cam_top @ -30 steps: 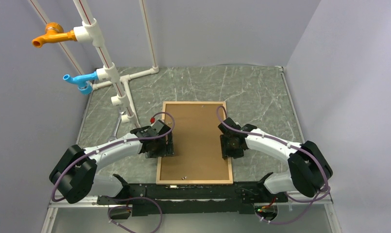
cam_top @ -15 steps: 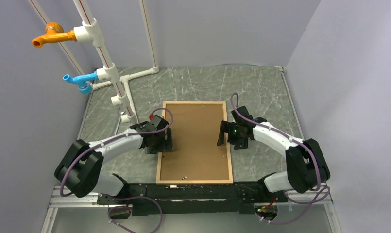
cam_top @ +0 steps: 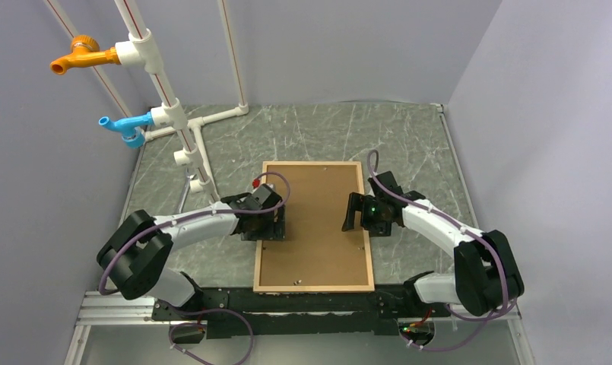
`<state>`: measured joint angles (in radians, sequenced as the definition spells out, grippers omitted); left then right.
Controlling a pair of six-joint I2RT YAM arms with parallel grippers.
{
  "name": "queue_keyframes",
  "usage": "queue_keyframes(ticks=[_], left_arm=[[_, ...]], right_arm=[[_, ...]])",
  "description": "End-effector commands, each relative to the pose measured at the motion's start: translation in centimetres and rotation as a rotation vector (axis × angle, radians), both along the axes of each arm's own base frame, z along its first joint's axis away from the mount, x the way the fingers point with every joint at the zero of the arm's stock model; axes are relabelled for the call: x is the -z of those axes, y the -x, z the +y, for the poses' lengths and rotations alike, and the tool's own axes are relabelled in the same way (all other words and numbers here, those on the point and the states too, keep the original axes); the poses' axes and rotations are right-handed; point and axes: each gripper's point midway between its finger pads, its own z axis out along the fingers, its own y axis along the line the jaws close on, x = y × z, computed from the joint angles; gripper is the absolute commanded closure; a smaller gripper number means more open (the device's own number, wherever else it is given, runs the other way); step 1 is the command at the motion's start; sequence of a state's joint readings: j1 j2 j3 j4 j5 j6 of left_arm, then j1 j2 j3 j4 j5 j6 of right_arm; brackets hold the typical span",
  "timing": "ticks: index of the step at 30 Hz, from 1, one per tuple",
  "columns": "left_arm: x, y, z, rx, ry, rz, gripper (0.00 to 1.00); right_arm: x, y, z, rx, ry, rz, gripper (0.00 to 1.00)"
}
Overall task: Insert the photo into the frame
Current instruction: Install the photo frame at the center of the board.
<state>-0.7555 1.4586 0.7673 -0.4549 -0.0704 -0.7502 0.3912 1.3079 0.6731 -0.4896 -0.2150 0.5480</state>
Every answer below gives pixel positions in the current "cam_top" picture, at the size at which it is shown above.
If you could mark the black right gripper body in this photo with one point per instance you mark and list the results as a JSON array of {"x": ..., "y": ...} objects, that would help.
[{"x": 375, "y": 220}]

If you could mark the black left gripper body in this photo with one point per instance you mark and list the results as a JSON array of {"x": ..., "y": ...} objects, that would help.
[{"x": 267, "y": 229}]

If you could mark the brown fibreboard backing board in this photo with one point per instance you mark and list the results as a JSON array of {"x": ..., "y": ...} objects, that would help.
[{"x": 315, "y": 226}]

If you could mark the light wooden picture frame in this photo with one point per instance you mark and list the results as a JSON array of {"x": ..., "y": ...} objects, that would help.
[{"x": 371, "y": 252}]

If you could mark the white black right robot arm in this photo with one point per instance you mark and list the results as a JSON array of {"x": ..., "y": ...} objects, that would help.
[{"x": 486, "y": 278}]

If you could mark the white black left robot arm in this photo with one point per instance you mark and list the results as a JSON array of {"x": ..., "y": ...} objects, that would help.
[{"x": 134, "y": 258}]

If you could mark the silver metal wrench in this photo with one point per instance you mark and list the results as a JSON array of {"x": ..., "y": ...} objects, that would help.
[{"x": 189, "y": 176}]

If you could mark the blue plastic faucet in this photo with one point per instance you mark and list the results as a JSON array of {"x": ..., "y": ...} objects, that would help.
[{"x": 130, "y": 128}]

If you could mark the orange plastic faucet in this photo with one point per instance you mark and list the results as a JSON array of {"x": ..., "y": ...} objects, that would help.
[{"x": 84, "y": 52}]

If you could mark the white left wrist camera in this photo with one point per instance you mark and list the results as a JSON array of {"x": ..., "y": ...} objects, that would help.
[{"x": 261, "y": 188}]

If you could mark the aluminium extrusion rail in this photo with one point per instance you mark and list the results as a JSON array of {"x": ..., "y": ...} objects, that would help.
[{"x": 113, "y": 309}]

